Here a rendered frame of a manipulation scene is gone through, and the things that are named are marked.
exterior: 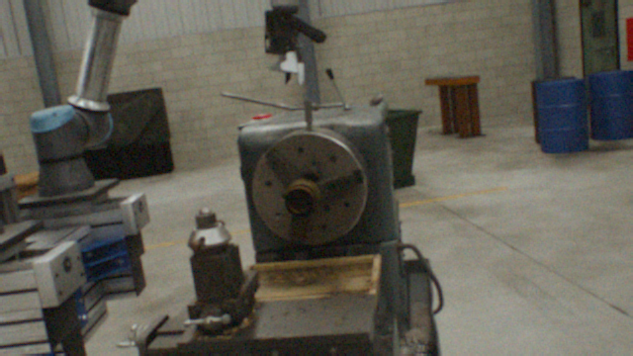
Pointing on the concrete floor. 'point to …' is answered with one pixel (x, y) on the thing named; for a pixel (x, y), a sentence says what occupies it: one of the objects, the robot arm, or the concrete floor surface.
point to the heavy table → (459, 105)
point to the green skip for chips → (403, 144)
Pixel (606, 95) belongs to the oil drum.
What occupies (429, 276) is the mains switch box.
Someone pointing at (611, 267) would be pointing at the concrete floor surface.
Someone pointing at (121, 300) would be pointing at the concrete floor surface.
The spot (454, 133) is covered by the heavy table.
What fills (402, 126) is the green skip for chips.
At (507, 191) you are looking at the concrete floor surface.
